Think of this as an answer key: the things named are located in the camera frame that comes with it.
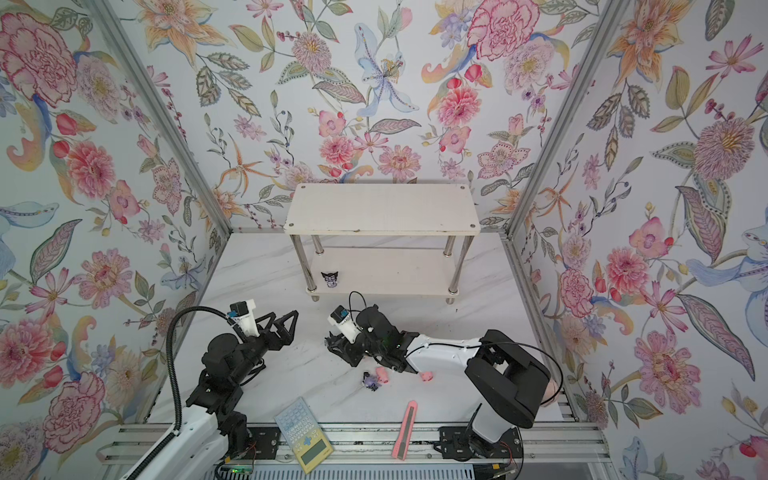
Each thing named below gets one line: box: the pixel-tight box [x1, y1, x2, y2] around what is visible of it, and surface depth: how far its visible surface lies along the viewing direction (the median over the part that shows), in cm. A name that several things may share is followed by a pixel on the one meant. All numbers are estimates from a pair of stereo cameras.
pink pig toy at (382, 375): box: [376, 366, 389, 384], surface depth 85 cm
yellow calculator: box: [274, 396, 334, 475], surface depth 76 cm
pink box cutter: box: [392, 400, 418, 461], surface depth 77 cm
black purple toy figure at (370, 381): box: [362, 371, 382, 392], surface depth 84 cm
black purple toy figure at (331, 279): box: [320, 271, 339, 288], surface depth 95 cm
